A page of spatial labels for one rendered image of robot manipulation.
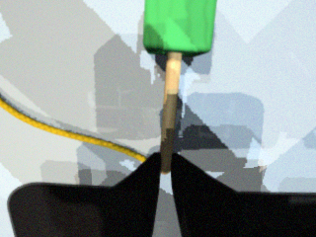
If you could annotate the green square block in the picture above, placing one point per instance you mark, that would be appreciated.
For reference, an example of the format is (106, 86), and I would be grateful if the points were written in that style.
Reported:
(178, 26)

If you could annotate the thin wooden stick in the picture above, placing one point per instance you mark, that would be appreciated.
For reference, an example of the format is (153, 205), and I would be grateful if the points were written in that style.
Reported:
(172, 80)

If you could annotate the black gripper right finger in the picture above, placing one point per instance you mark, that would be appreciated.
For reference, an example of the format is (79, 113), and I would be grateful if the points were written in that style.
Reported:
(208, 208)

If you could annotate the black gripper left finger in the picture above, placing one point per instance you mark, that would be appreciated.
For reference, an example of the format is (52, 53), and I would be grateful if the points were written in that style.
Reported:
(127, 209)

